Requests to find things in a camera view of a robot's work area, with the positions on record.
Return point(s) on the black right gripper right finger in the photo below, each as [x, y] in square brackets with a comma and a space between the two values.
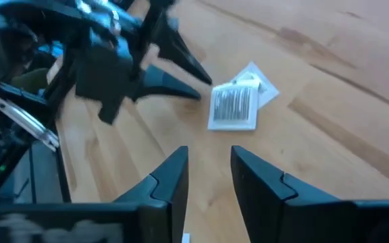
[262, 195]

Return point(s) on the black metal rig frame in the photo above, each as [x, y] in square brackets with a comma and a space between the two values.
[25, 123]

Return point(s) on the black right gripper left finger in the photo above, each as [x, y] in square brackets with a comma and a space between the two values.
[167, 195]

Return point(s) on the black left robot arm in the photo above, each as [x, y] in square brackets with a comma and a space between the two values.
[12, 40]

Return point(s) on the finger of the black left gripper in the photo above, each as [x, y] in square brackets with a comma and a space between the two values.
[174, 50]
[160, 86]

